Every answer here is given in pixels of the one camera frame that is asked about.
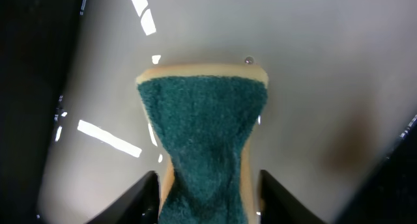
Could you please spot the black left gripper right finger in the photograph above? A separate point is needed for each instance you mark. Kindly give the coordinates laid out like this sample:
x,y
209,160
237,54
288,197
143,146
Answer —
x,y
279,206

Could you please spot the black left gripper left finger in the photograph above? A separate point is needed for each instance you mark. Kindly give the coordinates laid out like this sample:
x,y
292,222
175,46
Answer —
x,y
138,205

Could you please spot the green yellow sponge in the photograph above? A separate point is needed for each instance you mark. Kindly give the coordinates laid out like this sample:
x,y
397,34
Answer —
x,y
204,115

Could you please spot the black water basin tray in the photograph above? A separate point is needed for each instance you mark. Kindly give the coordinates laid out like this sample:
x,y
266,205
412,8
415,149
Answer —
x,y
338,131

